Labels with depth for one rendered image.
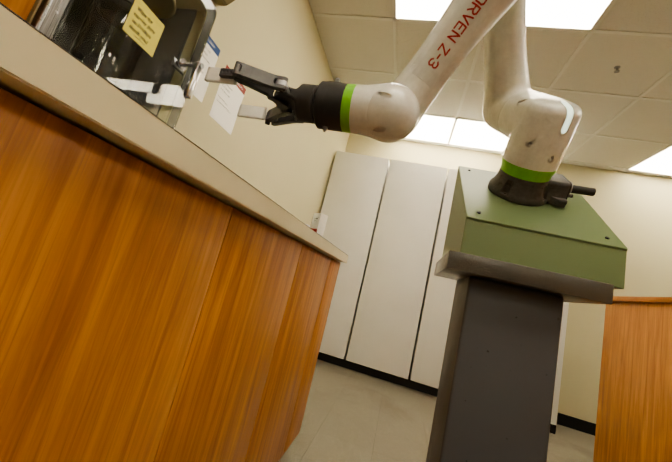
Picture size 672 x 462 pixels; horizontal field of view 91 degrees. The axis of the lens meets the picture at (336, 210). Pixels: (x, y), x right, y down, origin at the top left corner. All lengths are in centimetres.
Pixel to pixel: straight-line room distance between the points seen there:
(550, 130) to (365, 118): 46
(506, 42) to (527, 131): 23
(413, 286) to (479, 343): 259
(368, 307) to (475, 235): 269
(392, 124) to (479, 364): 56
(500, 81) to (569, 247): 45
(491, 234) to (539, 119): 28
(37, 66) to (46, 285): 20
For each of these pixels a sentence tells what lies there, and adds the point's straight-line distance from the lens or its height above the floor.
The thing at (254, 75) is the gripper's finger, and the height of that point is 113.
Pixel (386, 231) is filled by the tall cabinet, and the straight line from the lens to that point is 348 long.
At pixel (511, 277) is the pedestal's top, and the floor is 91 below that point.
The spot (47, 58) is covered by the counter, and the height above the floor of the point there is 93.
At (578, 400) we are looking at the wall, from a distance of 431.
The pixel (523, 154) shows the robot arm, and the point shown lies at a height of 121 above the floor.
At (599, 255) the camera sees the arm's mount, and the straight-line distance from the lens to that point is 91.
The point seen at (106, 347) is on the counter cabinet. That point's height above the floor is 68.
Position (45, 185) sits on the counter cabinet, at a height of 84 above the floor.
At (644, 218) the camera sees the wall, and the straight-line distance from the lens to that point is 468.
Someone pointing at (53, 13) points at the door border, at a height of 109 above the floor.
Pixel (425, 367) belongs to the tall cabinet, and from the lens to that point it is 349.
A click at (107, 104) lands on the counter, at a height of 92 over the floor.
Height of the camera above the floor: 82
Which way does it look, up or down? 11 degrees up
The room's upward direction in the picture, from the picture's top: 14 degrees clockwise
